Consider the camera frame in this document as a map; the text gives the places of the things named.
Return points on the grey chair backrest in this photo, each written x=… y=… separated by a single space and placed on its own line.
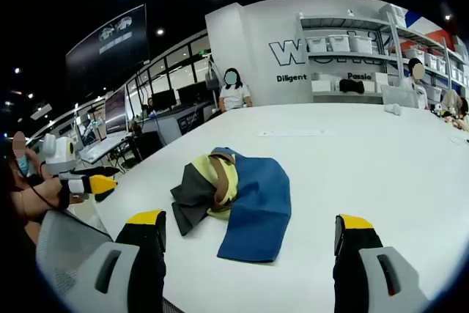
x=399 y=96

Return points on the person's left hand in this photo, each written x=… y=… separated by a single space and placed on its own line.
x=53 y=194

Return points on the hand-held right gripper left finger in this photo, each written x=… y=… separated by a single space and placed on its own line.
x=146 y=254

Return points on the black bag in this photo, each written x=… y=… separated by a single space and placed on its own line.
x=351 y=86

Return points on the black computer monitor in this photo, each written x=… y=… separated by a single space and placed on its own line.
x=193 y=92
x=164 y=98

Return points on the row of white storage bins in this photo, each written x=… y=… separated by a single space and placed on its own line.
x=432 y=60

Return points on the person's dark top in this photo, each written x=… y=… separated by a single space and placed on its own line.
x=14 y=254

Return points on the grey counter with sign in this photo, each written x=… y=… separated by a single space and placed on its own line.
x=176 y=120

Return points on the dark hanging banner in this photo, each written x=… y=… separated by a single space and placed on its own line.
x=110 y=45

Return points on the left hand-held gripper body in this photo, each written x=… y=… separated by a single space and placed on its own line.
x=58 y=155

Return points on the white crumpled cloth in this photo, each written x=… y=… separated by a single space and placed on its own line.
x=394 y=109

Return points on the large display screen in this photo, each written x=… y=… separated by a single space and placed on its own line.
x=116 y=111

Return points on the white box stack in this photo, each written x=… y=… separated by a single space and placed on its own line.
x=379 y=82
x=324 y=84

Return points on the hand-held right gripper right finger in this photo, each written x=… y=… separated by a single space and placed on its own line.
x=355 y=254

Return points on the person's blue face mask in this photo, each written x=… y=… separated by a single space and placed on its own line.
x=22 y=166

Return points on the yellow blue grey garment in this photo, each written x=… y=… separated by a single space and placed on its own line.
x=256 y=199

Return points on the metal stand with grey bag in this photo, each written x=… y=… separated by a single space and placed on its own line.
x=212 y=78

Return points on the beige soft items pile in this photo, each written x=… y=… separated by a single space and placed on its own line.
x=454 y=120

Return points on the large white storage crate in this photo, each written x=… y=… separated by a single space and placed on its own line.
x=395 y=14

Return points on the grey metal shelving rack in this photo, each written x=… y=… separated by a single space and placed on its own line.
x=304 y=71
x=439 y=43

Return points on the round ceiling light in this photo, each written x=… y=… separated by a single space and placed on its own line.
x=160 y=31

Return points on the grey mesh chair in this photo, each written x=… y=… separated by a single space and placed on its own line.
x=69 y=247

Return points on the white lidded storage bin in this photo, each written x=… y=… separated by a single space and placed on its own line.
x=317 y=45
x=339 y=44
x=362 y=45

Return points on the white desk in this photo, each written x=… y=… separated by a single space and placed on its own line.
x=102 y=148

